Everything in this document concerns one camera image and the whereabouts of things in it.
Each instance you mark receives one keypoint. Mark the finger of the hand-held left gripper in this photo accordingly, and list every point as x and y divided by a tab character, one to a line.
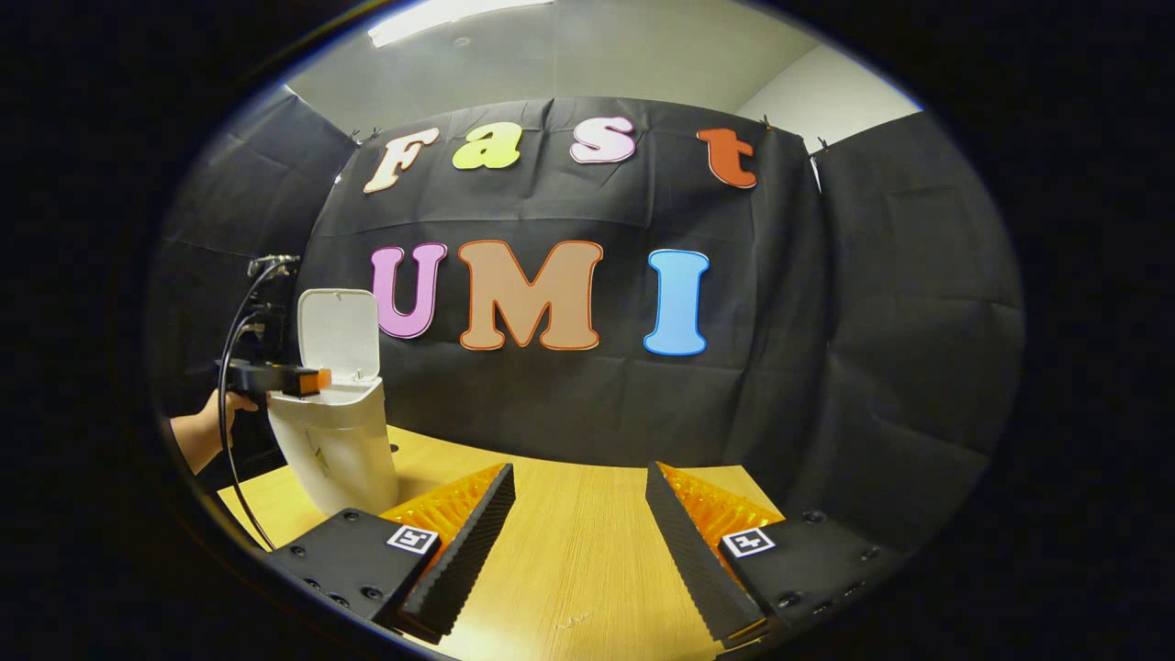
307	381

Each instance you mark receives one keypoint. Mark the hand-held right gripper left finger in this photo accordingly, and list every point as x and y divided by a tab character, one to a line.
468	551

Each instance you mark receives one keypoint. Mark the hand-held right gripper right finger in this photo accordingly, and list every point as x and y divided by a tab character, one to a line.
688	551

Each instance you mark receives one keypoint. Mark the white desktop garbage bin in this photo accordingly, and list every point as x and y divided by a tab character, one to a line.
340	441

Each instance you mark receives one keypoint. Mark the wooden desktop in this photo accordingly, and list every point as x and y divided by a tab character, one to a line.
569	551

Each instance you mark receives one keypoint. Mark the black backdrop cloth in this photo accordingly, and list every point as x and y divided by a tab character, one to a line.
872	321

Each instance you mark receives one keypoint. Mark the ceiling light panel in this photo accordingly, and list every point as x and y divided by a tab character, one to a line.
441	16

